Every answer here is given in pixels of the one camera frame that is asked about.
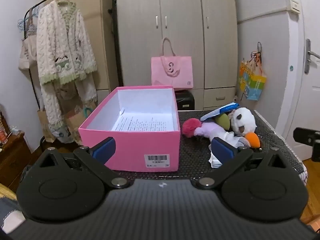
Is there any brown paper bag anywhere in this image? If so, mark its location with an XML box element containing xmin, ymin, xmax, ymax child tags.
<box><xmin>37</xmin><ymin>102</ymin><xmax>97</xmax><ymax>145</ymax></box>

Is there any cream knitted cardigan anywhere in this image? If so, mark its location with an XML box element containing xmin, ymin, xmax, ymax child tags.
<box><xmin>36</xmin><ymin>1</ymin><xmax>98</xmax><ymax>136</ymax></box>

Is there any black suitcase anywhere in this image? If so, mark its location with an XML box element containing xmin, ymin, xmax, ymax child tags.
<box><xmin>175</xmin><ymin>90</ymin><xmax>195</xmax><ymax>111</ymax></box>

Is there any white panda plush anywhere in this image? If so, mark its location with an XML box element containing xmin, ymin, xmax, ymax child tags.
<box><xmin>228</xmin><ymin>107</ymin><xmax>257</xmax><ymax>137</ymax></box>

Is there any red pompom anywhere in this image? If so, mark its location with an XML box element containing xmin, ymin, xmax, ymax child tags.
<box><xmin>181</xmin><ymin>118</ymin><xmax>202</xmax><ymax>138</ymax></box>

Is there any colourful hanging gift bag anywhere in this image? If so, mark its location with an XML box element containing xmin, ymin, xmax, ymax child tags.
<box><xmin>239</xmin><ymin>59</ymin><xmax>267</xmax><ymax>101</ymax></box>

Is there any black clothes rack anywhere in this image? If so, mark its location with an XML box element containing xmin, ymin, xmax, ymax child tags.
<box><xmin>18</xmin><ymin>0</ymin><xmax>48</xmax><ymax>109</ymax></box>

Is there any wall light switch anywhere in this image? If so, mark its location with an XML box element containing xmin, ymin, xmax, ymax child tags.
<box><xmin>286</xmin><ymin>0</ymin><xmax>301</xmax><ymax>15</ymax></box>

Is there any green makeup sponge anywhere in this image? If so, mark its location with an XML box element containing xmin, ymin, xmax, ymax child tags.
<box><xmin>214</xmin><ymin>113</ymin><xmax>231</xmax><ymax>131</ymax></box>

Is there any white mesh bath pouf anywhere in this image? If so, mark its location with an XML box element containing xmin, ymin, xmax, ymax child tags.
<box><xmin>209</xmin><ymin>136</ymin><xmax>251</xmax><ymax>168</ymax></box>

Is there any printed paper sheet in box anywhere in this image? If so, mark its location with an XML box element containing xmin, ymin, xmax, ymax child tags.
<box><xmin>111</xmin><ymin>110</ymin><xmax>176</xmax><ymax>132</ymax></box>

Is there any orange makeup sponge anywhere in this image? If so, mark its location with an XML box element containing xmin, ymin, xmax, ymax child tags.
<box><xmin>245</xmin><ymin>132</ymin><xmax>260</xmax><ymax>148</ymax></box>

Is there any white door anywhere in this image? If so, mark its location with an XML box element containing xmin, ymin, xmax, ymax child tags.
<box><xmin>287</xmin><ymin>0</ymin><xmax>319</xmax><ymax>160</ymax></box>

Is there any black honeycomb table mat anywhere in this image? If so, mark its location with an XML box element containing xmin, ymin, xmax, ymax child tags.
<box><xmin>119</xmin><ymin>111</ymin><xmax>308</xmax><ymax>184</ymax></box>

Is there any silver door handle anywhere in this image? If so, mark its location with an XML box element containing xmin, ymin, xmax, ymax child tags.
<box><xmin>304</xmin><ymin>38</ymin><xmax>320</xmax><ymax>75</ymax></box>

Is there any beige wardrobe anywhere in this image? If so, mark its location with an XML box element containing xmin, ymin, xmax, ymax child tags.
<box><xmin>44</xmin><ymin>0</ymin><xmax>239</xmax><ymax>111</ymax></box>

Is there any canvas tote on rack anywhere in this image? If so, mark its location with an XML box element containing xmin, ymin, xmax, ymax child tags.
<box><xmin>18</xmin><ymin>9</ymin><xmax>37</xmax><ymax>70</ymax></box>

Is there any purple plush toy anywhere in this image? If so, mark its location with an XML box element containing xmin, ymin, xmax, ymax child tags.
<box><xmin>194</xmin><ymin>122</ymin><xmax>234</xmax><ymax>142</ymax></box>

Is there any blue white wet wipes pack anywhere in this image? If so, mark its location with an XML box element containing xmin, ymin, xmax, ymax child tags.
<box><xmin>200</xmin><ymin>102</ymin><xmax>239</xmax><ymax>122</ymax></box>

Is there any pink tote bag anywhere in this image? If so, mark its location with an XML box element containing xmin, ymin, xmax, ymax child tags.
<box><xmin>151</xmin><ymin>37</ymin><xmax>194</xmax><ymax>90</ymax></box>

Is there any pink cardboard shoe box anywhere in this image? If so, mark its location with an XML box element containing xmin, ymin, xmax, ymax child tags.
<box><xmin>78</xmin><ymin>86</ymin><xmax>181</xmax><ymax>172</ymax></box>

